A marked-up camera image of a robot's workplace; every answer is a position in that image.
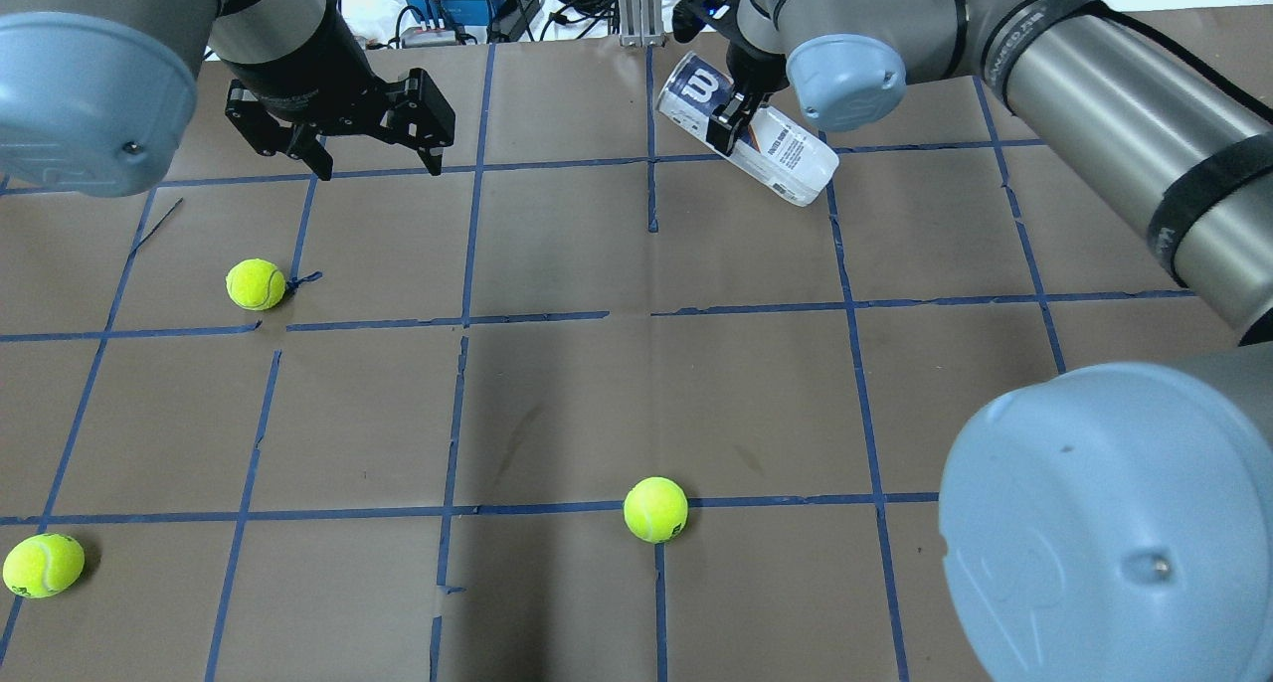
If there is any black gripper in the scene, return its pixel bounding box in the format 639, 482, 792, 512
672, 0, 769, 157

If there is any tennis ball upper middle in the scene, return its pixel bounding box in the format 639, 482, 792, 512
622, 475, 687, 545

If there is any white tennis ball can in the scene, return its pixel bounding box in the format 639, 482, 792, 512
656, 52, 839, 207

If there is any brown paper mat blue grid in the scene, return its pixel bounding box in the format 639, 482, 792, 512
0, 6, 1273, 682

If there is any tennis ball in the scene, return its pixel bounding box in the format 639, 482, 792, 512
3, 533, 87, 599
622, 475, 687, 545
227, 257, 286, 310

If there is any tennis ball centre left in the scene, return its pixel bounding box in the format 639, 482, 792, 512
227, 257, 286, 310

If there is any tennis ball lower right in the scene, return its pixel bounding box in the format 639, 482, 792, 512
3, 533, 87, 599

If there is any aluminium frame post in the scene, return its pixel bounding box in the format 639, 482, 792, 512
617, 0, 665, 47

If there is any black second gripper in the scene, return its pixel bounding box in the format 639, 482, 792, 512
227, 67, 457, 182

